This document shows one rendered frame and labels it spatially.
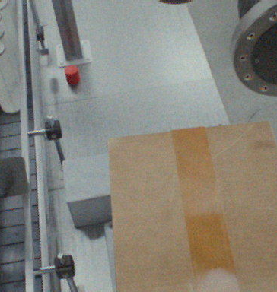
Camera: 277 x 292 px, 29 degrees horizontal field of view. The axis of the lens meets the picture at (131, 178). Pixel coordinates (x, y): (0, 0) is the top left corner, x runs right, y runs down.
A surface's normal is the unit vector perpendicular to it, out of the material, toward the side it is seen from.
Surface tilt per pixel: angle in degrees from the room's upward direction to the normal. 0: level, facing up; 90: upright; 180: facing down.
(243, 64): 90
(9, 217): 0
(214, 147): 0
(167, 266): 0
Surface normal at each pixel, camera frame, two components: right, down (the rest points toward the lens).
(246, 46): 0.04, 0.80
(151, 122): -0.08, -0.59
